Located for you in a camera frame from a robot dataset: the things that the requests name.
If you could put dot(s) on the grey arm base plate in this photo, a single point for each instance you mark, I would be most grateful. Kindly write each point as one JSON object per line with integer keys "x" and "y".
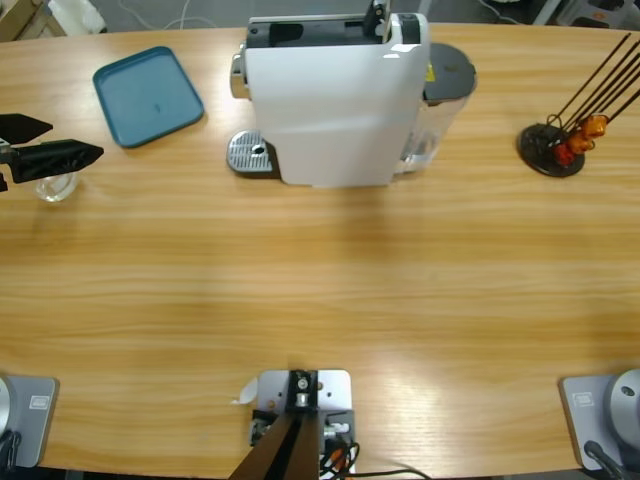
{"x": 580, "y": 415}
{"x": 27, "y": 420}

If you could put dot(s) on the white foam block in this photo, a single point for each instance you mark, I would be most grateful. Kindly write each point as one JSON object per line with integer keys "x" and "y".
{"x": 80, "y": 12}

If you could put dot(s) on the black capsule holder with rods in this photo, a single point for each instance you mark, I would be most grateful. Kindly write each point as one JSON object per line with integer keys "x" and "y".
{"x": 537, "y": 145}

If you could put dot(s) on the dark camera post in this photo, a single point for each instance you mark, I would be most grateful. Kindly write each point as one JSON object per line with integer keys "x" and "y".
{"x": 290, "y": 445}

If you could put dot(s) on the orange coffee capsule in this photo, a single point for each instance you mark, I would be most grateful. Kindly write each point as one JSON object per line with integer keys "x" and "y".
{"x": 596, "y": 125}
{"x": 581, "y": 142}

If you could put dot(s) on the white capsule coffee machine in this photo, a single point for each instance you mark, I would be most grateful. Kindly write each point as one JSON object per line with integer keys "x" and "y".
{"x": 330, "y": 115}

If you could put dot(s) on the clear drinking glass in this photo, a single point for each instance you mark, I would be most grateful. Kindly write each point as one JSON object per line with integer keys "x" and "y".
{"x": 55, "y": 192}

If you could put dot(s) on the grey device orange button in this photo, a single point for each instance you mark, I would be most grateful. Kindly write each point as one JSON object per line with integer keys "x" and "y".
{"x": 595, "y": 17}

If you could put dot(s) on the white tape piece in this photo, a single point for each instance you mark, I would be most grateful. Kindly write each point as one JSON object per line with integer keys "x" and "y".
{"x": 246, "y": 392}

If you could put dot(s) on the red coffee capsule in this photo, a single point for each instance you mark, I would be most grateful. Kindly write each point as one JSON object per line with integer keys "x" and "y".
{"x": 564, "y": 153}

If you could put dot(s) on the white mounting block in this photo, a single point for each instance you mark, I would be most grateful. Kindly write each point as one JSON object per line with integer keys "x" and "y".
{"x": 335, "y": 395}

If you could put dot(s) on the clear water tank black lid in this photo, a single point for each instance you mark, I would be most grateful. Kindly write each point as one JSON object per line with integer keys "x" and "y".
{"x": 450, "y": 70}

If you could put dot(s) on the white furniture leg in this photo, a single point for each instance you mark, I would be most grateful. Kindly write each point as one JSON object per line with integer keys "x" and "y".
{"x": 545, "y": 12}

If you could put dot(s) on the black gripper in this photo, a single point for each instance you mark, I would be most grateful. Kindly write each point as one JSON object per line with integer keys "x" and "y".
{"x": 4, "y": 180}

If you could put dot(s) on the metal grate drip tray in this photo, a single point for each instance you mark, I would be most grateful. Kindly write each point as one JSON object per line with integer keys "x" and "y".
{"x": 247, "y": 150}

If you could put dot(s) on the brown cardboard box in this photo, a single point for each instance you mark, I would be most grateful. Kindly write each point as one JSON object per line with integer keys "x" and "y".
{"x": 15, "y": 17}

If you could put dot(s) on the grey coffee machine lever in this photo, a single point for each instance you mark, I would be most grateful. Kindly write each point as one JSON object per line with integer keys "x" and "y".
{"x": 375, "y": 17}

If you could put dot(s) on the teal plastic tray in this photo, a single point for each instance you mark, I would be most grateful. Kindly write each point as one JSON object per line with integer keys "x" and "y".
{"x": 147, "y": 95}

